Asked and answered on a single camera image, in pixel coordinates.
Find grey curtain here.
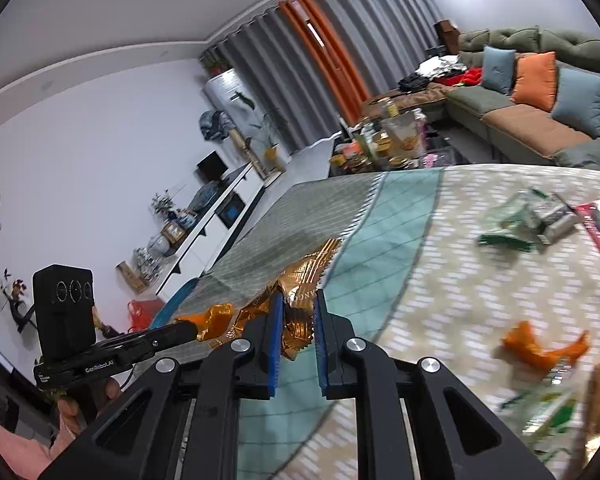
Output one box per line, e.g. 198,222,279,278
215,5,331,156
312,0,453,98

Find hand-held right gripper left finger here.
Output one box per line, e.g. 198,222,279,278
40,292,285,480

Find grey snack packet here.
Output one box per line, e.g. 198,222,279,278
527,195,583,243

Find wooden coat stand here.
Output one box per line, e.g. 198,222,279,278
230,127,268,181

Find blue vase with flowers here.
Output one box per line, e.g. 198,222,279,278
152,187,191,223

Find black glass coffee table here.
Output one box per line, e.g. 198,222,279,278
327,110,461,178

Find orange cushion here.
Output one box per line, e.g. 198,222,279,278
510,52,557,112

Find green clear snack wrapper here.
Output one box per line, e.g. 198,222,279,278
477,189,551,253

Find white standing air conditioner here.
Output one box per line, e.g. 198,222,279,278
203,70,265,161

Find red clothing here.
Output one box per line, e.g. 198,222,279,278
442,67,483,88

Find large blue cushion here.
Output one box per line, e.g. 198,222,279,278
551,67,600,138

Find blue grey hanging clothing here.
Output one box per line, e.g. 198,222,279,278
200,109,235,142

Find gold snack wrapper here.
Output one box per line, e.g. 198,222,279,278
230,239,341,361

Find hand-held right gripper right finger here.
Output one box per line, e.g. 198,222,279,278
314,292,556,480

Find gold picture frame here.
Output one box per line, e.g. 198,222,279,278
161,221,187,246

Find white tv cabinet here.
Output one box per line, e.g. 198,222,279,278
114,162,285,296

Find orange curtain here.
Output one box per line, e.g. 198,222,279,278
279,0,371,126

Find blue patterned tray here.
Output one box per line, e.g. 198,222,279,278
187,182,225,213

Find person's left hand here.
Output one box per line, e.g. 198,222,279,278
54,379,121,442

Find small blue cushion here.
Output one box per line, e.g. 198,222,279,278
481,46,517,95

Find blue plastic bin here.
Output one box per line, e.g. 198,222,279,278
152,280,198,328

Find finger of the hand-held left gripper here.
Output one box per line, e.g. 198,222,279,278
94,320,201,362

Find black monitor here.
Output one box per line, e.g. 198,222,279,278
196,151,228,184

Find yellow printed box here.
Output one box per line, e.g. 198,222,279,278
117,260,148,295

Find leafy plant in yellow pot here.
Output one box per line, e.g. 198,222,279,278
245,110,291,172

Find red plastic bag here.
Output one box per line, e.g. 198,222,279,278
127,299,165,333

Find white lidded jar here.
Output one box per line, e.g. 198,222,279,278
147,235,171,261

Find green white snack wrapper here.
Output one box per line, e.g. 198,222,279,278
500,375,581,461

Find pile of clothes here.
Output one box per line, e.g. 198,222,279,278
399,55,468,92

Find black wall figurine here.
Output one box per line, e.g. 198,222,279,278
2,280,36,333

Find brown cardboard boxes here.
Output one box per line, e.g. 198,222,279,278
434,20,461,56

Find green and brown sofa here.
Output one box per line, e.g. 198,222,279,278
362,26,600,171

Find small potted plant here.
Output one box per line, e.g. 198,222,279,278
200,47,231,73

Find clear bag of yellow snacks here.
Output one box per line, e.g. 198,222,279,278
380,110,425,158

